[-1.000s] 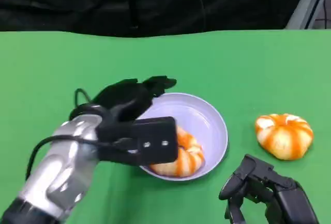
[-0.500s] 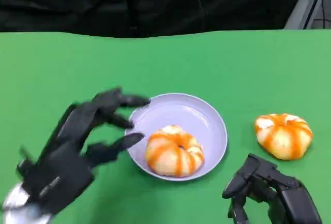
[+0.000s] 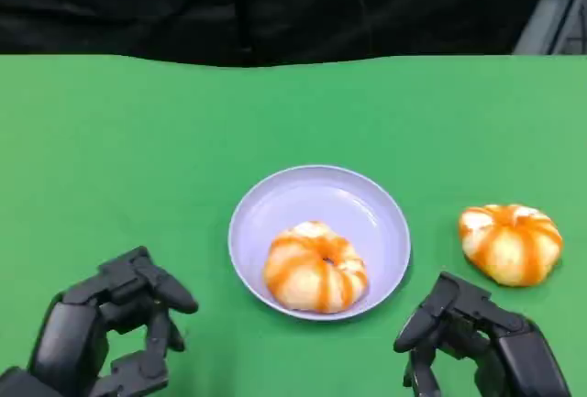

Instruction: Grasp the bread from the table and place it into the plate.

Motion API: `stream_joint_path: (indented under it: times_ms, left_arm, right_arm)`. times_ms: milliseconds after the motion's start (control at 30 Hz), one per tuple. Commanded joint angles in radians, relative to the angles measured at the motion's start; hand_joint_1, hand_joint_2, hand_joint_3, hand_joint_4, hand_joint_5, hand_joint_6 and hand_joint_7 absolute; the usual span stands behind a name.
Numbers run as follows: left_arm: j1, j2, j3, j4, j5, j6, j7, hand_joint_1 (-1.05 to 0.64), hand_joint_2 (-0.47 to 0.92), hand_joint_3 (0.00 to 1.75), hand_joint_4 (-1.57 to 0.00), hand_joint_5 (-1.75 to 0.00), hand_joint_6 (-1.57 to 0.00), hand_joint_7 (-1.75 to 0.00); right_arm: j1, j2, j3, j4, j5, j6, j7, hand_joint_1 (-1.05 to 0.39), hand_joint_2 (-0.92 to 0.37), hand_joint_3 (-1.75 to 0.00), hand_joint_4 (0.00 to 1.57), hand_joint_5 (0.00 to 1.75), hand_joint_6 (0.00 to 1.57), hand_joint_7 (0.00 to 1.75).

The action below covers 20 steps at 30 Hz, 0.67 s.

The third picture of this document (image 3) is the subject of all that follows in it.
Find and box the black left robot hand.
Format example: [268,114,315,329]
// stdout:
[0,245,200,397]

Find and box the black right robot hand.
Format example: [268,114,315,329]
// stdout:
[393,270,573,397]

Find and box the orange and white bread roll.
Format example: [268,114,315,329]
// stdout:
[457,204,564,288]
[261,220,370,315]

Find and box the lilac plate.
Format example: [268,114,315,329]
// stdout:
[227,165,412,323]

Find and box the green table cloth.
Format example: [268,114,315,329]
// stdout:
[0,53,587,397]

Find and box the black backdrop curtain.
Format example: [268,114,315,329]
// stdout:
[0,0,559,68]

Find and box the grey metal frame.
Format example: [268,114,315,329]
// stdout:
[512,0,587,56]

